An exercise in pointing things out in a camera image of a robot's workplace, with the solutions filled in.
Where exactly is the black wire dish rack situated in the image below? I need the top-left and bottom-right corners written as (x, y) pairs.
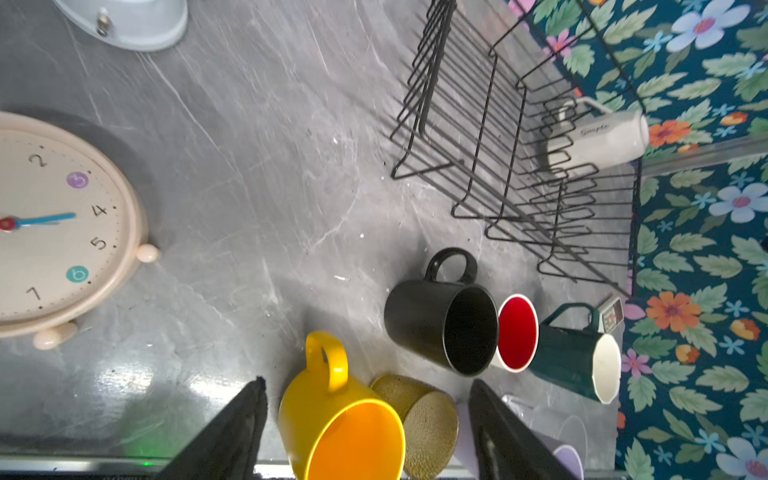
top-left (390, 1), bottom-right (645, 296)

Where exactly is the black mug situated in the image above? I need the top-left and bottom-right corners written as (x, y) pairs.
top-left (384, 247), bottom-right (500, 377)

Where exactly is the white ceramic mug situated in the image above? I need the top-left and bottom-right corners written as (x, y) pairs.
top-left (546, 97), bottom-right (650, 176)

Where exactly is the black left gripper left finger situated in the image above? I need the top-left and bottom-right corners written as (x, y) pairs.
top-left (156, 377), bottom-right (268, 479)

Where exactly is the small white round timer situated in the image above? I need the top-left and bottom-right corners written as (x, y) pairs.
top-left (53, 0), bottom-right (188, 52)

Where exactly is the olive green glass tumbler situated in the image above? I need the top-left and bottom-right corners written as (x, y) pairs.
top-left (370, 374), bottom-right (459, 479)

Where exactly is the white mug red inside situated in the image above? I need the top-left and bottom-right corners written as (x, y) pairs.
top-left (491, 294), bottom-right (539, 373)

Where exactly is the yellow mug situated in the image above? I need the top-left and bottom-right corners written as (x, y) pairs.
top-left (278, 331), bottom-right (406, 479)

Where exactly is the lilac plastic cup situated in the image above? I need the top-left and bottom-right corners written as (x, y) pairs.
top-left (453, 403), bottom-right (584, 479)

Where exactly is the clear glass tumbler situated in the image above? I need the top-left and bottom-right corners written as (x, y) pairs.
top-left (501, 394), bottom-right (588, 456)

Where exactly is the dark green mug cream inside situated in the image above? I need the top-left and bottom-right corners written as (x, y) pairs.
top-left (529, 302), bottom-right (622, 405)

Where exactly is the beige alarm clock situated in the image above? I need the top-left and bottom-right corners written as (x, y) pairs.
top-left (1, 112), bottom-right (161, 350)

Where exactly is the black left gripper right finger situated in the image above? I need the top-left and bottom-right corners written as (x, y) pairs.
top-left (468, 379), bottom-right (574, 479)

